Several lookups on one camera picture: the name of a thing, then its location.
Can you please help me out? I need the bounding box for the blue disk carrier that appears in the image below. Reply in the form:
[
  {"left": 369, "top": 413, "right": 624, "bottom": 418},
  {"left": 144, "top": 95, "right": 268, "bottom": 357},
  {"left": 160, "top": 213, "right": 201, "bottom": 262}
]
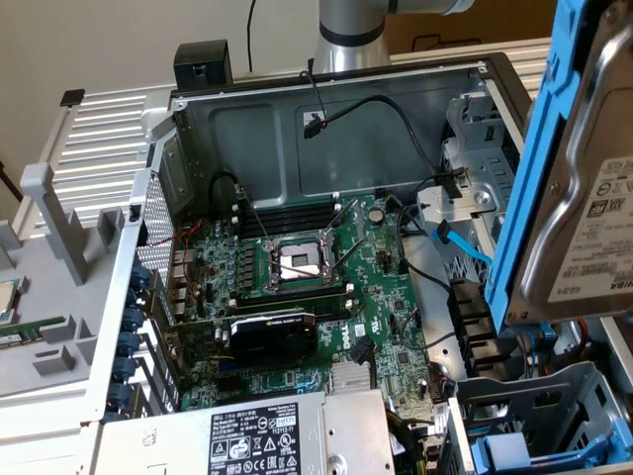
[{"left": 469, "top": 410, "right": 633, "bottom": 471}]

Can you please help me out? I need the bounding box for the black wire loop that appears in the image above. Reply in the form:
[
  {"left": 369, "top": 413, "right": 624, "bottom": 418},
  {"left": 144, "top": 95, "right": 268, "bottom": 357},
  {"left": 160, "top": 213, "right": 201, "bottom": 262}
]
[{"left": 208, "top": 169, "right": 248, "bottom": 209}]

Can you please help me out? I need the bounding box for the black plastic block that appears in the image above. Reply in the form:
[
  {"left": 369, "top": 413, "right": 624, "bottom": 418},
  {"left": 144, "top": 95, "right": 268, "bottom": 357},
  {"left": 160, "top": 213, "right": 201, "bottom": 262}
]
[{"left": 173, "top": 42, "right": 233, "bottom": 93}]

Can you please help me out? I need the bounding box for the thin metal locking lever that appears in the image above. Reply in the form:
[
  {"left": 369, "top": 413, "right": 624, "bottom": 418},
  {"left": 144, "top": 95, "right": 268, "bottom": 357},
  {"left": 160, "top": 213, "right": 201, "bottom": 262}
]
[
  {"left": 234, "top": 183, "right": 272, "bottom": 244},
  {"left": 331, "top": 228, "right": 368, "bottom": 276}
]

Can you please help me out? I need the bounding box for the CPU socket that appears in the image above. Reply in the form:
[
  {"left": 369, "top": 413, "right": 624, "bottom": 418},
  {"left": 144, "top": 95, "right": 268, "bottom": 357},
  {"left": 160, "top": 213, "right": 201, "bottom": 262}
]
[{"left": 264, "top": 232, "right": 343, "bottom": 294}]

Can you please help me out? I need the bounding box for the black fan shroud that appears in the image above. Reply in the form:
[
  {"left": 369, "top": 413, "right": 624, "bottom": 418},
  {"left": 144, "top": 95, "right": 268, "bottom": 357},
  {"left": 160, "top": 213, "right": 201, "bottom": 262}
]
[{"left": 447, "top": 279, "right": 520, "bottom": 382}]

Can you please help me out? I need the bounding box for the thin black dangling cable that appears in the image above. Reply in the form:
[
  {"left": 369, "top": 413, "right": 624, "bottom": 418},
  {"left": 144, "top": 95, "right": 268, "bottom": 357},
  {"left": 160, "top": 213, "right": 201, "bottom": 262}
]
[{"left": 245, "top": 0, "right": 257, "bottom": 73}]

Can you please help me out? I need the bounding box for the silver power supply with label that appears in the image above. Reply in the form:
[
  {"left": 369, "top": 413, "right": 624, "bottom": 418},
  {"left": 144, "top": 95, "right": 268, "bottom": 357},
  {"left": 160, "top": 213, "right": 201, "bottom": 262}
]
[{"left": 91, "top": 388, "right": 397, "bottom": 475}]

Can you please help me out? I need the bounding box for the open PC case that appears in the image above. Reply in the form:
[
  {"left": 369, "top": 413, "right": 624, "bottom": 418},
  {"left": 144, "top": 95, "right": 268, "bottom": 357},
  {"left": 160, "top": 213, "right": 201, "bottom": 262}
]
[{"left": 78, "top": 51, "right": 633, "bottom": 475}]

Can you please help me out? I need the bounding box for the green motherboard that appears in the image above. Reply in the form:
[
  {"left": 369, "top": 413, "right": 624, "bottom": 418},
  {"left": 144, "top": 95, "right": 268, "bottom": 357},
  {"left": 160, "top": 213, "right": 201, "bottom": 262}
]
[{"left": 167, "top": 192, "right": 449, "bottom": 439}]

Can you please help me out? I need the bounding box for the grey metal drive cage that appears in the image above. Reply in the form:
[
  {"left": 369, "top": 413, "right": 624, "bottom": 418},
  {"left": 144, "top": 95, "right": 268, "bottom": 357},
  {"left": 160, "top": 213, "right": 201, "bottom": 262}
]
[{"left": 414, "top": 91, "right": 533, "bottom": 271}]

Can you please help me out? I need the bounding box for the black wire with black connector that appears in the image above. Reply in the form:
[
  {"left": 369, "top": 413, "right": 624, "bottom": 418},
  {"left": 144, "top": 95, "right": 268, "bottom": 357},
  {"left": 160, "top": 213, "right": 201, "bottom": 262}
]
[{"left": 302, "top": 94, "right": 446, "bottom": 179}]

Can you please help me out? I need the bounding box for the silver CPU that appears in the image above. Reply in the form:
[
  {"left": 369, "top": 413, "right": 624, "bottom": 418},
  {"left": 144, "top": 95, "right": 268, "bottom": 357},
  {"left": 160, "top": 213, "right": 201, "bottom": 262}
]
[{"left": 0, "top": 278, "right": 27, "bottom": 328}]

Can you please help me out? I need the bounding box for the blue SATA wire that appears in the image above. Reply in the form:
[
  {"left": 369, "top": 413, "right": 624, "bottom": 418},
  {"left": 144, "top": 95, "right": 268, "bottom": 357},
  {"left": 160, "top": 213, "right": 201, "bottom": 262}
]
[{"left": 430, "top": 220, "right": 556, "bottom": 358}]

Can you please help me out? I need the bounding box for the hard disk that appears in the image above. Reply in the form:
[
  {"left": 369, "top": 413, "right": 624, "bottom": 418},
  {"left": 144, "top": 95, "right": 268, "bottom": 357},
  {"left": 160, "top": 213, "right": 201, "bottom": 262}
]
[{"left": 485, "top": 0, "right": 633, "bottom": 342}]

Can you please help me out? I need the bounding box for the silver socket cover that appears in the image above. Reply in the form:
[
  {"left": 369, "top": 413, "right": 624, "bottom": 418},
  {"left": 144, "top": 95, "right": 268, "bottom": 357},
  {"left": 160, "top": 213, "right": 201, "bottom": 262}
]
[{"left": 320, "top": 197, "right": 368, "bottom": 248}]

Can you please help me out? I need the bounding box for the black angled plug wire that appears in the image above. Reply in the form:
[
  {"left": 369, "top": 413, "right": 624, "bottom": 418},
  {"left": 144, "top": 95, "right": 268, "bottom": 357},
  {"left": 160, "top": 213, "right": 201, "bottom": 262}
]
[{"left": 349, "top": 334, "right": 373, "bottom": 392}]

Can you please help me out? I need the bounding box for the black curved wire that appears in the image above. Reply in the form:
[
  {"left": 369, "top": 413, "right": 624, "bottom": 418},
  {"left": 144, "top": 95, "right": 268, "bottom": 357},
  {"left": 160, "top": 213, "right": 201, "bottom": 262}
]
[{"left": 395, "top": 195, "right": 454, "bottom": 291}]

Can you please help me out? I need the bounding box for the silver finned heat sink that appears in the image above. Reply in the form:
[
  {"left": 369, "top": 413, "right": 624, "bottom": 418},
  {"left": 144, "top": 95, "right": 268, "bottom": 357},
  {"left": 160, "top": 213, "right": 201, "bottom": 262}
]
[{"left": 329, "top": 360, "right": 372, "bottom": 395}]

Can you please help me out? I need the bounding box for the grey plastic parts rack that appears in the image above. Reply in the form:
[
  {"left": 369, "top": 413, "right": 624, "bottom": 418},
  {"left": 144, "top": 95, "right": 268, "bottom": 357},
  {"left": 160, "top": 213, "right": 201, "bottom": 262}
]
[{"left": 0, "top": 162, "right": 131, "bottom": 410}]

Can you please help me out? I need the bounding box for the black RAM slot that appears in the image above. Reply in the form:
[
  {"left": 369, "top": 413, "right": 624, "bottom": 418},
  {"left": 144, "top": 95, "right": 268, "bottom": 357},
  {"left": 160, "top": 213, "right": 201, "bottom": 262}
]
[
  {"left": 229, "top": 282, "right": 355, "bottom": 306},
  {"left": 231, "top": 191, "right": 343, "bottom": 219},
  {"left": 231, "top": 203, "right": 343, "bottom": 234},
  {"left": 231, "top": 297, "right": 355, "bottom": 321}
]

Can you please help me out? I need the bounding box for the thin black wire red mark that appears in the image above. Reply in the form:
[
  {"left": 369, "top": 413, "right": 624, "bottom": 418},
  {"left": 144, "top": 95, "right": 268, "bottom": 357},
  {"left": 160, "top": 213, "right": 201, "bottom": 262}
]
[{"left": 300, "top": 57, "right": 328, "bottom": 129}]

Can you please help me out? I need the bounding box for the black graphics card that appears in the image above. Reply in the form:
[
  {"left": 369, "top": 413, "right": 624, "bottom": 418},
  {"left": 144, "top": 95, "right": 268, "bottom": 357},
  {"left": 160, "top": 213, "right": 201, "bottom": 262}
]
[{"left": 165, "top": 310, "right": 318, "bottom": 368}]

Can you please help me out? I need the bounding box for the green RAM stick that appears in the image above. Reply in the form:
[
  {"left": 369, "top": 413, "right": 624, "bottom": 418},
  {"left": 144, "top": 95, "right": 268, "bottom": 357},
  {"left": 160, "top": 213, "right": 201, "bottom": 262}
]
[{"left": 0, "top": 317, "right": 67, "bottom": 351}]

